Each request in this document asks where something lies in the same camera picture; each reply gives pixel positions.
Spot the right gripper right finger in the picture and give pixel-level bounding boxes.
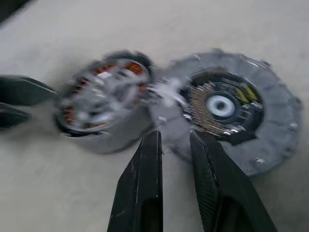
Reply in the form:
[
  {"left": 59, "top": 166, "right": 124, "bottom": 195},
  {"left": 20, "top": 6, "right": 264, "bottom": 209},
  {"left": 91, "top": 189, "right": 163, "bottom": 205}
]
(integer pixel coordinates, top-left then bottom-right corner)
[{"left": 189, "top": 131, "right": 278, "bottom": 232}]

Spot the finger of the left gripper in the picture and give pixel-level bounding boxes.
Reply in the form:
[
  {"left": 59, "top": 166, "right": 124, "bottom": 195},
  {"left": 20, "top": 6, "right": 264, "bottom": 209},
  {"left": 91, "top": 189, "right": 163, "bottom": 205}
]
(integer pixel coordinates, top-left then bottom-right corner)
[
  {"left": 0, "top": 102, "right": 32, "bottom": 129},
  {"left": 0, "top": 76, "right": 59, "bottom": 107}
]

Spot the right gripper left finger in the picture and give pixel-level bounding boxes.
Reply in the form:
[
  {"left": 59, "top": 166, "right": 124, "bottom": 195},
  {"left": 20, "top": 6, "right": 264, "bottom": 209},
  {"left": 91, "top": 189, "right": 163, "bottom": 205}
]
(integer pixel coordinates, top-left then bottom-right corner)
[{"left": 107, "top": 130, "right": 164, "bottom": 232}]

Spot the motor stator with copper windings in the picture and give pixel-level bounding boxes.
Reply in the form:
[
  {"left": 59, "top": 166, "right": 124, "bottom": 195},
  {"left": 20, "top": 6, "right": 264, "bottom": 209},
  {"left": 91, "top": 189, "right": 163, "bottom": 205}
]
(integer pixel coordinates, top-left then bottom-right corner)
[{"left": 54, "top": 49, "right": 157, "bottom": 155}]

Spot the silver spoked rotor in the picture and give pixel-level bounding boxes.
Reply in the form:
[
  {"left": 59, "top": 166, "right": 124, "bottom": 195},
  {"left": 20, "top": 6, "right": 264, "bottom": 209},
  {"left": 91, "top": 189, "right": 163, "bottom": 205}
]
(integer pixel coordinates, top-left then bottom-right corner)
[{"left": 60, "top": 60, "right": 152, "bottom": 132}]

